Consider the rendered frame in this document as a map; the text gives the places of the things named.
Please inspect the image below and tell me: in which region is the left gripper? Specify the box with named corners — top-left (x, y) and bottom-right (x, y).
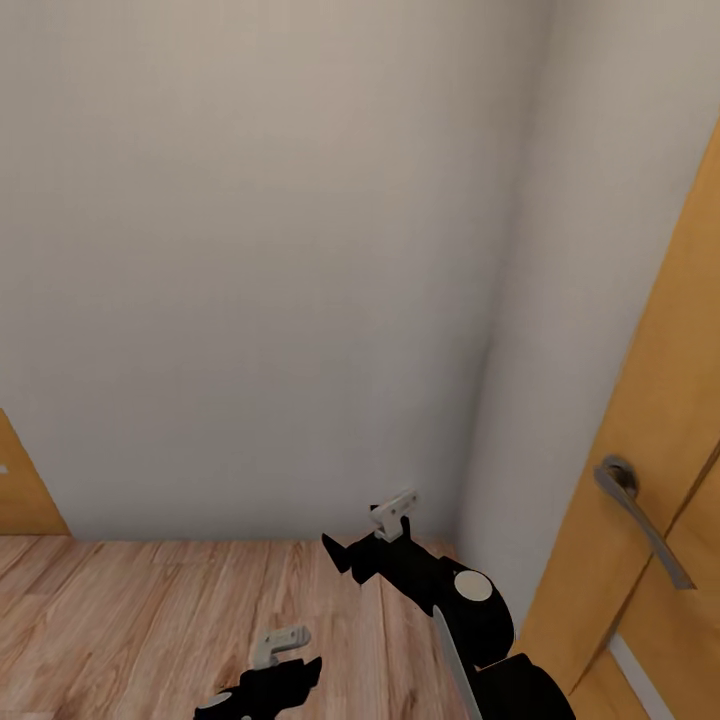
top-left (239, 657), bottom-right (321, 720)

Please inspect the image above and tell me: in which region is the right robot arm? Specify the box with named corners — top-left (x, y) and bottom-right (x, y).
top-left (321, 488), bottom-right (577, 720)

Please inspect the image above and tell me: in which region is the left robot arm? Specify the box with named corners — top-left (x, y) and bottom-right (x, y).
top-left (194, 625), bottom-right (321, 720)

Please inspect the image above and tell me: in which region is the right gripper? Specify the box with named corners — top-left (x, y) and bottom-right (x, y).
top-left (321, 515), bottom-right (424, 593)

